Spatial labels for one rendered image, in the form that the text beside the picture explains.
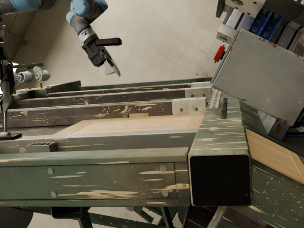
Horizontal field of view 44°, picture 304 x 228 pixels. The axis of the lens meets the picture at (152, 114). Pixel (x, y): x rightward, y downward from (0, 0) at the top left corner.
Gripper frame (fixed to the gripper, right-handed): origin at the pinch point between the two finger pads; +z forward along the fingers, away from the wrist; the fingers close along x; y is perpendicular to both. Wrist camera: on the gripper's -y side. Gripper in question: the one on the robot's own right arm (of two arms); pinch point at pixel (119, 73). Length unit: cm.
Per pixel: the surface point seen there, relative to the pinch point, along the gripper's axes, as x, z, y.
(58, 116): 23.0, 3.9, 27.5
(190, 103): 27.8, 30.3, -18.1
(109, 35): -487, -161, 35
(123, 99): -17.9, 8.3, 8.1
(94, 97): -18.9, -1.4, 19.7
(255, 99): 97, 38, -29
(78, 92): -50, -15, 33
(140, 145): 68, 33, -1
